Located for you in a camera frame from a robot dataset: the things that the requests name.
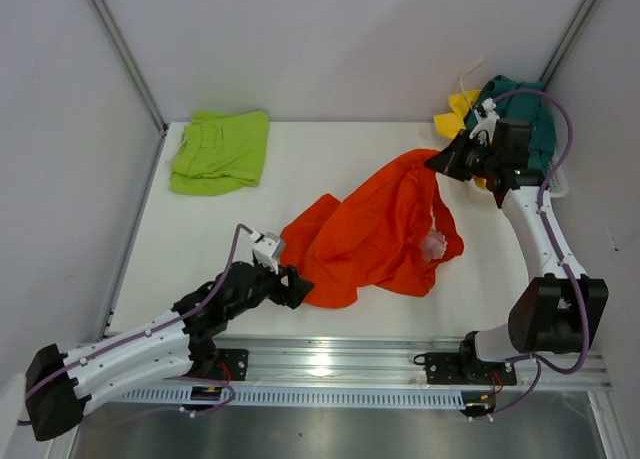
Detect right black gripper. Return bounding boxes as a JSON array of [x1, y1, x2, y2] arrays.
[[426, 130, 500, 183]]

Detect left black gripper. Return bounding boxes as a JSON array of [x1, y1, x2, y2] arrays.
[[226, 258, 313, 320]]

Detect orange shorts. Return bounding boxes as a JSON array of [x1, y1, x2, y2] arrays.
[[281, 149, 464, 309]]

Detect lime green shorts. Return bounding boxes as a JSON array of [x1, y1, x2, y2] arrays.
[[169, 110, 270, 196]]

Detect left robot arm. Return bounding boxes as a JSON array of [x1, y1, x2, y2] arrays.
[[19, 262, 314, 442]]

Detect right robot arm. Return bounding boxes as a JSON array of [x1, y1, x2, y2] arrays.
[[424, 119, 609, 383]]

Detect yellow shorts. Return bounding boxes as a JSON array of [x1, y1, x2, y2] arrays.
[[433, 89, 487, 191]]

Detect teal shorts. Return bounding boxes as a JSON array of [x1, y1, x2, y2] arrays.
[[476, 75, 556, 173]]

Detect white plastic basket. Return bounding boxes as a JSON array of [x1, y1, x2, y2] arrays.
[[545, 155, 570, 199]]

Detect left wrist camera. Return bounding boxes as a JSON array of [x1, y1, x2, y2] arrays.
[[250, 231, 285, 273]]

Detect aluminium rail frame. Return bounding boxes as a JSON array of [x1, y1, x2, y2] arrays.
[[213, 335, 612, 392]]

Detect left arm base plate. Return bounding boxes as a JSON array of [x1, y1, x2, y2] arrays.
[[214, 349, 249, 382]]

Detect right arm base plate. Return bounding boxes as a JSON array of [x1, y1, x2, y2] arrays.
[[413, 352, 517, 386]]

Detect slotted cable duct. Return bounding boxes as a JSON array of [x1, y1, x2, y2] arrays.
[[116, 384, 492, 410]]

